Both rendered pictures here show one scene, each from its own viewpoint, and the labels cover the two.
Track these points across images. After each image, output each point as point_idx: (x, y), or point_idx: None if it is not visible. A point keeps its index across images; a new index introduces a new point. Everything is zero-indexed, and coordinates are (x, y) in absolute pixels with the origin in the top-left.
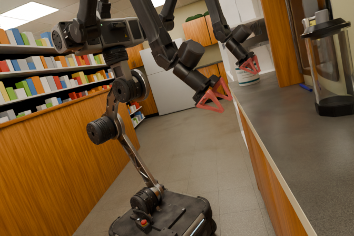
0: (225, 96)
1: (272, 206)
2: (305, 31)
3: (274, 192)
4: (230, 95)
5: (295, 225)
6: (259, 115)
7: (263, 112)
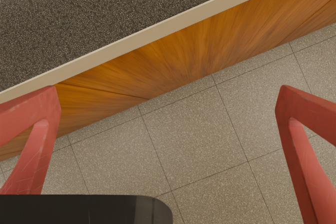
0: (43, 146)
1: (80, 114)
2: None
3: (126, 79)
4: (45, 92)
5: (273, 6)
6: (45, 16)
7: (14, 4)
